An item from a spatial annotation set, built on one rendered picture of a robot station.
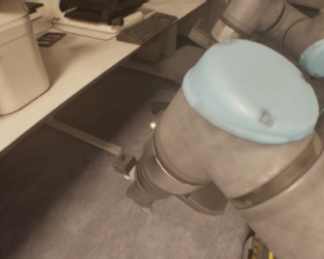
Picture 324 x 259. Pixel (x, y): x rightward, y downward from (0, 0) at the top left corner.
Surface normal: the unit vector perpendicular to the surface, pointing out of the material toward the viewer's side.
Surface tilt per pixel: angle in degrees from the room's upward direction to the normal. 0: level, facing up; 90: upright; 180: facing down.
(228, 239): 0
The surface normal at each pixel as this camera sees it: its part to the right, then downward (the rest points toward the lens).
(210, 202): 0.33, -0.45
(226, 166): -0.59, 0.33
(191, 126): -0.81, 0.32
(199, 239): 0.04, -0.73
